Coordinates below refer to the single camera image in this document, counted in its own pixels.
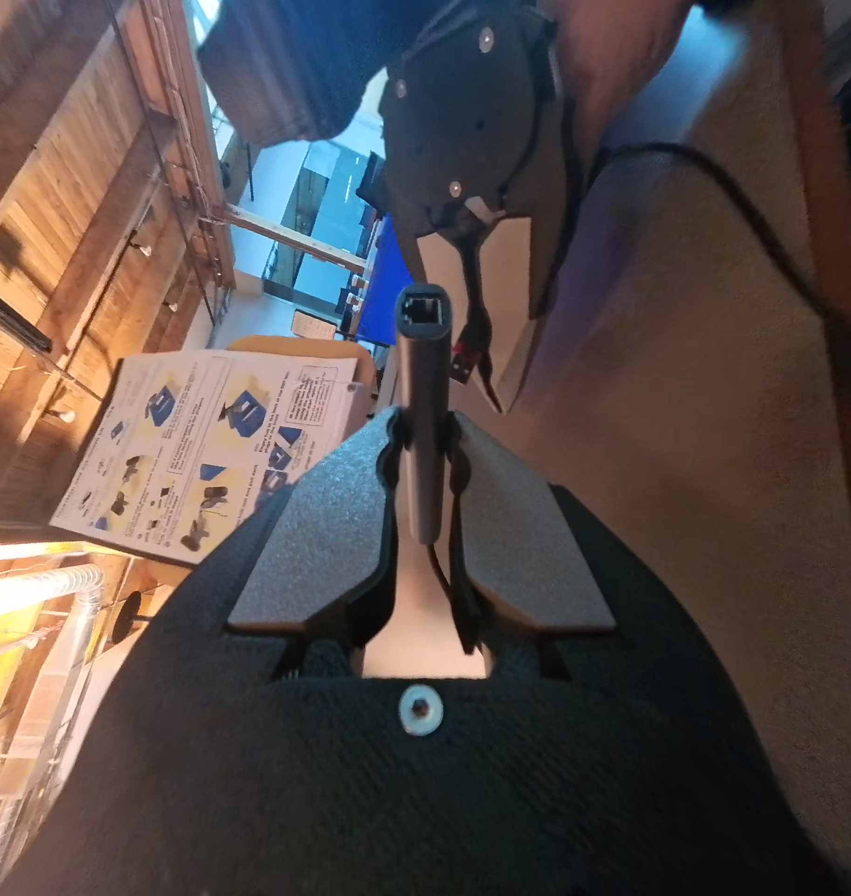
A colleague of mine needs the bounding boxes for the wooden support post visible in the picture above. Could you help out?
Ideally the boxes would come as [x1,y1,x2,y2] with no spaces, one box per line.
[214,202,367,273]

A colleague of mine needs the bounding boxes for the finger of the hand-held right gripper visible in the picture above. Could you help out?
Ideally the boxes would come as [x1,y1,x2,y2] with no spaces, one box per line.
[477,210,563,416]
[415,210,497,352]

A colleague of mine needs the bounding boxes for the person's right hand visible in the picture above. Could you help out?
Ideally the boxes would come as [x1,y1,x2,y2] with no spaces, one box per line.
[555,0,689,159]

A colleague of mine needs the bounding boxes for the printed instruction sheet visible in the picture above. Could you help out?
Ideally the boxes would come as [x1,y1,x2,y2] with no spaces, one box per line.
[49,349,360,567]

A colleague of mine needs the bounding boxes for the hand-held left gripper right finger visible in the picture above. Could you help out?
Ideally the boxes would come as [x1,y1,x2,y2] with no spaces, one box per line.
[450,412,617,655]

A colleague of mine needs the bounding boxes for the black usb cable red plug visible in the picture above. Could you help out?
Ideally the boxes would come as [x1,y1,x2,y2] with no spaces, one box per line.
[449,140,851,387]

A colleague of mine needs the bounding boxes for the instruction sheet on wooden stand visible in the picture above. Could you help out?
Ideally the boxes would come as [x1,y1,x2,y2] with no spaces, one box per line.
[47,334,379,582]

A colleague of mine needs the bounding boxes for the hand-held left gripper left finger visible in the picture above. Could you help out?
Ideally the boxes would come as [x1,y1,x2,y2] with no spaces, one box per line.
[228,406,405,655]

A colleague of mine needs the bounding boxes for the black floor lamp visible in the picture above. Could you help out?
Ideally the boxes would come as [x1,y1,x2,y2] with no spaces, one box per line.
[108,589,189,645]

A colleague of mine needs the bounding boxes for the blue plastic bin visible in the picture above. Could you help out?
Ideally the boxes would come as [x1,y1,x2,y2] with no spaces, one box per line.
[358,216,416,345]

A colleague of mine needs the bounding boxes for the grey usb hub with cable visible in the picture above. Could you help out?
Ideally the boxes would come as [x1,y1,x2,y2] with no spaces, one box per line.
[394,283,469,632]

